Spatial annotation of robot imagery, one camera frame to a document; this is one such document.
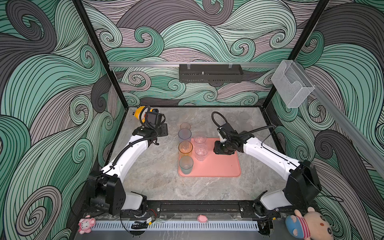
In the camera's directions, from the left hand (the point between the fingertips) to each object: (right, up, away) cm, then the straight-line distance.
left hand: (162, 126), depth 84 cm
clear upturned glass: (+47, +6, +24) cm, 52 cm away
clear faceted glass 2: (+23, -9, +13) cm, 28 cm away
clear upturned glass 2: (+56, +6, +22) cm, 60 cm away
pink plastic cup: (+13, 0, +16) cm, 21 cm away
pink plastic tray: (+31, -24, +5) cm, 40 cm away
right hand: (+31, -13, -1) cm, 34 cm away
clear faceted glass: (+23, -16, +8) cm, 30 cm away
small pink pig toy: (+22, -43, -15) cm, 51 cm away
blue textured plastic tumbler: (+12, -7, +20) cm, 25 cm away
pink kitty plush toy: (-32, -44, -18) cm, 57 cm away
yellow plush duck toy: (-27, +12, +39) cm, 49 cm away
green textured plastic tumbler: (+14, -22, +1) cm, 26 cm away
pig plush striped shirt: (+70, -42, -21) cm, 84 cm away
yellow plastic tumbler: (+14, -12, +1) cm, 18 cm away
